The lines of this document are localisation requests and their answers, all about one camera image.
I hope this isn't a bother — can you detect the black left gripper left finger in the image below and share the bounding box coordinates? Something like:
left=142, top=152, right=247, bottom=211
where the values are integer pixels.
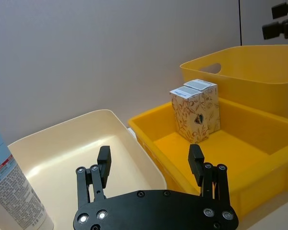
left=75, top=145, right=112, bottom=209

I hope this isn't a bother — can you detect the floral patterned carton box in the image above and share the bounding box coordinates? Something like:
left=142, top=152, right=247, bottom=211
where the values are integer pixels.
left=169, top=86, right=210, bottom=144
left=183, top=79, right=221, bottom=135

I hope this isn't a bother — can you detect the tall yellow basket with handle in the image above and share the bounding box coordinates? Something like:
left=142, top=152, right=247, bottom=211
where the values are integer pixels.
left=179, top=45, right=288, bottom=118

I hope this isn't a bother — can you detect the shallow yellow plastic bin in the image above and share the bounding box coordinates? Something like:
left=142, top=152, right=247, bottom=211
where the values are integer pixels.
left=128, top=97, right=288, bottom=219

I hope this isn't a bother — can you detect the white printed cream tube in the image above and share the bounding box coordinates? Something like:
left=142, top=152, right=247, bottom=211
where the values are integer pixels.
left=0, top=117, right=55, bottom=230

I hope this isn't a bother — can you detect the cream plastic tray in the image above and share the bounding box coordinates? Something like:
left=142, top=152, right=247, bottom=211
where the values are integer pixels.
left=7, top=109, right=168, bottom=230

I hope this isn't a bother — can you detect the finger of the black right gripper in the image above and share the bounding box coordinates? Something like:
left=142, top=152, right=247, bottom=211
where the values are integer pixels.
left=262, top=17, right=288, bottom=40
left=271, top=1, right=288, bottom=20

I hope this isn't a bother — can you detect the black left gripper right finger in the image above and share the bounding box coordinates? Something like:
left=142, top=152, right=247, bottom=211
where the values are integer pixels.
left=188, top=143, right=232, bottom=207

